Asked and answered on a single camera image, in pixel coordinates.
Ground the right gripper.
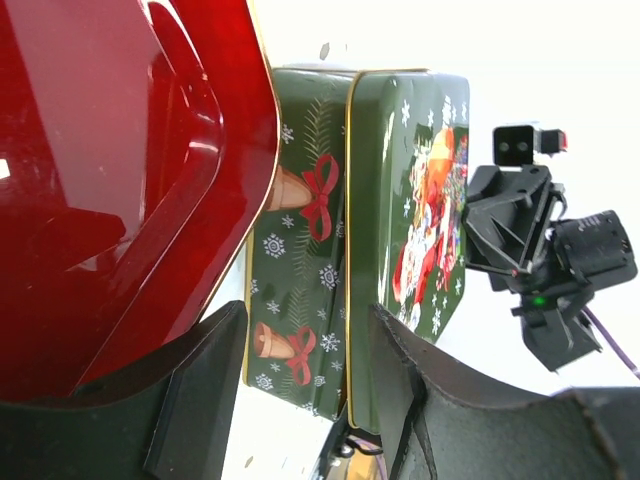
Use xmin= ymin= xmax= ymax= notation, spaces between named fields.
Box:
xmin=463 ymin=165 xmax=638 ymax=371

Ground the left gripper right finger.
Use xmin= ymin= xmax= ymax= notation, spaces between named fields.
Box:
xmin=368 ymin=304 xmax=639 ymax=480

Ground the gold tin lid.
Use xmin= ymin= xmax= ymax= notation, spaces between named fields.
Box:
xmin=345 ymin=70 xmax=470 ymax=434

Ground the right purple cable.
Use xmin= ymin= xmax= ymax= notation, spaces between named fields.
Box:
xmin=582 ymin=307 xmax=640 ymax=381

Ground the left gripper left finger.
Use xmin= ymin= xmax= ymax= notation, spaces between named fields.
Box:
xmin=1 ymin=301 xmax=247 ymax=479

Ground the gold cookie tin box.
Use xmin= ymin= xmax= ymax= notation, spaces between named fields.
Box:
xmin=244 ymin=68 xmax=355 ymax=420

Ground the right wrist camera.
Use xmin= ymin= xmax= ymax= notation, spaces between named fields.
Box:
xmin=492 ymin=123 xmax=568 ymax=167

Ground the red serving tray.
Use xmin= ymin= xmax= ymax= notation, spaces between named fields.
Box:
xmin=1 ymin=1 xmax=279 ymax=402

